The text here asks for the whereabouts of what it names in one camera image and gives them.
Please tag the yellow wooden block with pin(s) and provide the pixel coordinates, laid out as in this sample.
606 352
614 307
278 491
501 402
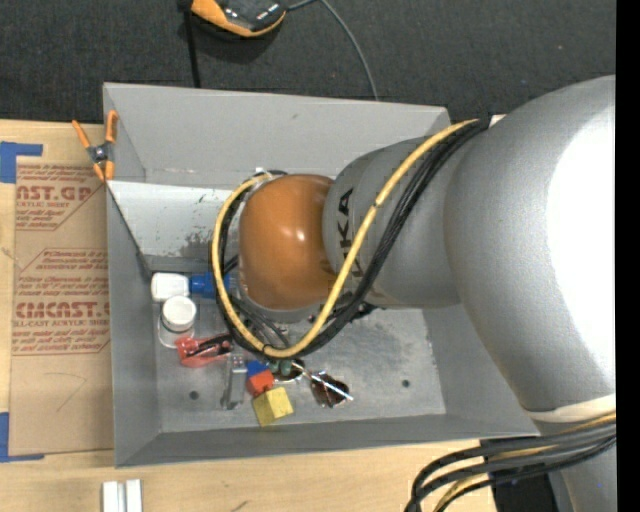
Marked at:
273 406

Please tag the grey metal bin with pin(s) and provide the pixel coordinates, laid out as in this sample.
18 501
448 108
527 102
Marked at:
360 360

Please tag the blue small block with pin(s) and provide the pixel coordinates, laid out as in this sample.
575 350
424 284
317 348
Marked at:
256 368

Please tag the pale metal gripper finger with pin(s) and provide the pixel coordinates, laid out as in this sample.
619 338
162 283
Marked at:
240 385
228 392

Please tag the brown shiny foil packet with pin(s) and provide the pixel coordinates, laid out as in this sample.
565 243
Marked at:
327 390

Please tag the clear bottle with white cap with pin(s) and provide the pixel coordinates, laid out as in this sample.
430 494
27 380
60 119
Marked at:
178 314

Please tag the white and blue spray bottle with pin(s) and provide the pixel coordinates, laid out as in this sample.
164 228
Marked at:
172 286

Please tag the orange-red small block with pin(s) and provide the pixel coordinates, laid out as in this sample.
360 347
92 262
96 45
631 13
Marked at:
259 384

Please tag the red plastic clip tool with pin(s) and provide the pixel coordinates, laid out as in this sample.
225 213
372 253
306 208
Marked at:
196 351

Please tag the brown cardboard board, red print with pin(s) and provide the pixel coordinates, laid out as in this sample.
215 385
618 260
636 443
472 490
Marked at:
55 390

